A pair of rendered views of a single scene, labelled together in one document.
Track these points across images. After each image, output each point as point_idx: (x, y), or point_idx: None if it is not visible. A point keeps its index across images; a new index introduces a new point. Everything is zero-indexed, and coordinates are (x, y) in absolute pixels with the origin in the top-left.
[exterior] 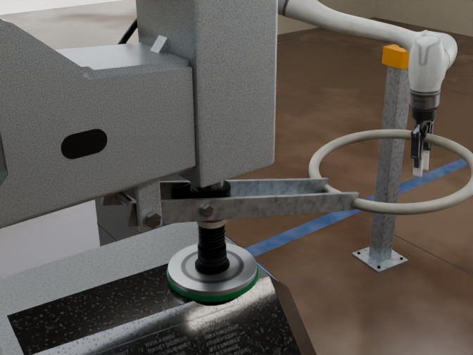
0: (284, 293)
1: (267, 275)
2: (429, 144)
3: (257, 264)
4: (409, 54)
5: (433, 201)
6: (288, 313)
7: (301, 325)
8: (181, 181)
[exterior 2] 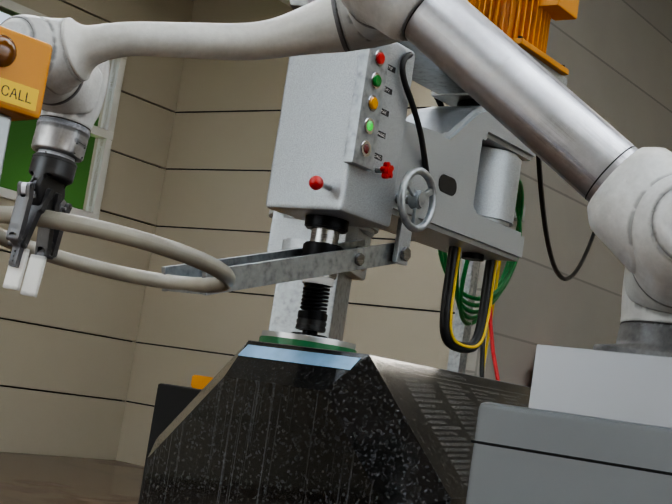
0: (227, 368)
1: (250, 340)
2: (16, 233)
3: (265, 350)
4: (91, 72)
5: (67, 252)
6: (218, 374)
7: (200, 399)
8: (353, 248)
